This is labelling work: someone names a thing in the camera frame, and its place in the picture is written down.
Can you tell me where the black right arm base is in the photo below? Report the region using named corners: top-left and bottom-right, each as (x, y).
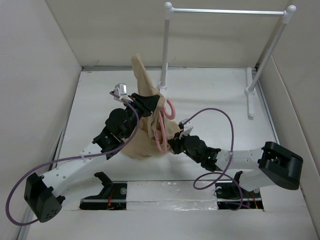
top-left (214, 175), bottom-right (264, 211)

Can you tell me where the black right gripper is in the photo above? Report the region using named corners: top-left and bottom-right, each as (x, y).
top-left (168, 129), bottom-right (202, 163)

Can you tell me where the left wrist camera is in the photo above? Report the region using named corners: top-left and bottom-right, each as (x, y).
top-left (113, 83), bottom-right (128, 99)

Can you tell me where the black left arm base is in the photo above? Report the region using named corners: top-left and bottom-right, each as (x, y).
top-left (79, 172), bottom-right (128, 211)

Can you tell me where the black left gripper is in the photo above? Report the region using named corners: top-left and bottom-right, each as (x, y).
top-left (122, 93), bottom-right (159, 140)

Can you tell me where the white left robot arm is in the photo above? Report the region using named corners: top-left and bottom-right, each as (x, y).
top-left (24, 93), bottom-right (160, 223)

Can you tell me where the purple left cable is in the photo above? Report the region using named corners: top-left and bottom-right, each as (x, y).
top-left (5, 91), bottom-right (141, 227)

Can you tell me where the white clothes rack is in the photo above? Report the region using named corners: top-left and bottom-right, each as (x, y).
top-left (154, 0), bottom-right (296, 120)

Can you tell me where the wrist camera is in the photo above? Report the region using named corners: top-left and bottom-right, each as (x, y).
top-left (113, 83), bottom-right (128, 99)
top-left (178, 118), bottom-right (193, 139)

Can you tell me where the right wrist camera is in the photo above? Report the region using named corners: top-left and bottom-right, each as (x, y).
top-left (178, 118), bottom-right (193, 139)

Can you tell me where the beige t shirt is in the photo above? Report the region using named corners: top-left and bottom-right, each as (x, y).
top-left (121, 53), bottom-right (180, 160)

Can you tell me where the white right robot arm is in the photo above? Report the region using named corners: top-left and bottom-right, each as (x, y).
top-left (167, 132), bottom-right (304, 197)

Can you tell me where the pink plastic hanger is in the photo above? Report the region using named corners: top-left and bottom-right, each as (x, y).
top-left (154, 99), bottom-right (176, 154)

